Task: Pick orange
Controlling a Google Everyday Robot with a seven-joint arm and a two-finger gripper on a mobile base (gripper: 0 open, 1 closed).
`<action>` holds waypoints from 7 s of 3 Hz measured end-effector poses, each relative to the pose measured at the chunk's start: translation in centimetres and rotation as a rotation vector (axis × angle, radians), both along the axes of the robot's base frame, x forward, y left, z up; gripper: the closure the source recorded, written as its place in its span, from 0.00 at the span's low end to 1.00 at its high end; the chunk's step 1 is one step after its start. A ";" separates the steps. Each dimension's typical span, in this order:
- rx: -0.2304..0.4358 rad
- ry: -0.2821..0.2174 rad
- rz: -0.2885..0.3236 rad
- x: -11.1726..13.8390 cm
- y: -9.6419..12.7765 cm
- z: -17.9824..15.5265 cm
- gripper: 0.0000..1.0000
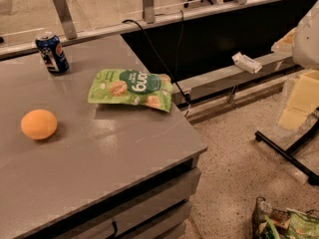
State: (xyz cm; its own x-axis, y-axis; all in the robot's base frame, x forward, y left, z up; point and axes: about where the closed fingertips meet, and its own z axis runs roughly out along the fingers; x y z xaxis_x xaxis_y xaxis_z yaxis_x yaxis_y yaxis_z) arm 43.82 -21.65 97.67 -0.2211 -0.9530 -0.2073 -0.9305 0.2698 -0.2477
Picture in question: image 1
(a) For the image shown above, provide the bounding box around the blue Pepsi soda can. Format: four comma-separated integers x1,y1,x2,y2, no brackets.
35,32,69,75

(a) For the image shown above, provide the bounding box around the green snack chip bag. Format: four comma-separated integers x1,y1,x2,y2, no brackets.
88,69,172,113

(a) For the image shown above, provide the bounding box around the metal railing post middle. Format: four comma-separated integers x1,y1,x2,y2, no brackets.
143,0,156,24

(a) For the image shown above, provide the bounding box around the black metal stand base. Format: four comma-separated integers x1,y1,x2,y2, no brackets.
255,119,319,186

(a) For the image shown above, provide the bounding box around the grey drawer cabinet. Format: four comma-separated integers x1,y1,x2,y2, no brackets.
26,161,200,239

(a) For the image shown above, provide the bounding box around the orange fruit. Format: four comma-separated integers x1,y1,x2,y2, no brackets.
21,110,58,140

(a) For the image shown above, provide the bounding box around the wire basket with snacks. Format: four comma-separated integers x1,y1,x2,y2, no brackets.
252,197,319,239

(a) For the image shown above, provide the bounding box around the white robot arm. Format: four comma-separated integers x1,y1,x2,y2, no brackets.
275,1,319,130

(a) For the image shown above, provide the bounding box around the metal railing post left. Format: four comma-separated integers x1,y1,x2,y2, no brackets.
53,0,77,40

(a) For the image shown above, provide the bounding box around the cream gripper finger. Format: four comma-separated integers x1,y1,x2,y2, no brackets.
278,70,319,130

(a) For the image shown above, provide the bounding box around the black power cable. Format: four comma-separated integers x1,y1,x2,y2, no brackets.
121,9,193,107

